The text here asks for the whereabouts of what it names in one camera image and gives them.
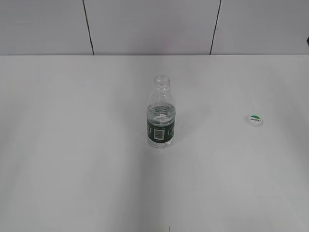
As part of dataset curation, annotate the clear plastic water bottle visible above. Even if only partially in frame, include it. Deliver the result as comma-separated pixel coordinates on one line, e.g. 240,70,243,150
147,75,176,149

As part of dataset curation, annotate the white green bottle cap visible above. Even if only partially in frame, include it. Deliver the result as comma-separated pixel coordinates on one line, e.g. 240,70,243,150
246,114,264,127

